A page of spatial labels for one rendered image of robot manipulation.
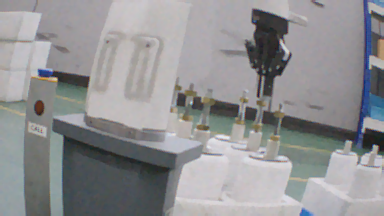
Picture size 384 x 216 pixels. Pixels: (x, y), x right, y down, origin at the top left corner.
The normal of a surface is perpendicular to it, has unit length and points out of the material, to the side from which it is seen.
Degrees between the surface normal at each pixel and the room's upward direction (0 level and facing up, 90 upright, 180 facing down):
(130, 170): 90
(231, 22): 90
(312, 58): 90
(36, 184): 90
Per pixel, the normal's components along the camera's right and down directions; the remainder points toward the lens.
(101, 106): -0.18, 0.03
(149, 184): 0.56, 0.15
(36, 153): 0.20, 0.10
